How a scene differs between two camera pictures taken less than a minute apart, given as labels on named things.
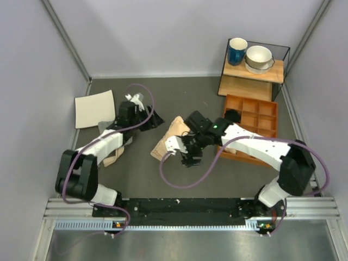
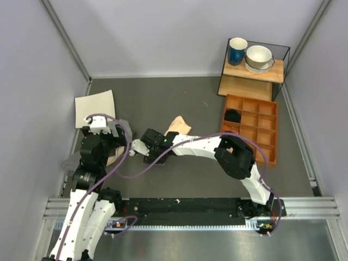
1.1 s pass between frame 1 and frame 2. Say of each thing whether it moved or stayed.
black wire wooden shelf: stayed
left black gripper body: moved
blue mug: stayed
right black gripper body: moved
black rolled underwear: stayed
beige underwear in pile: stayed
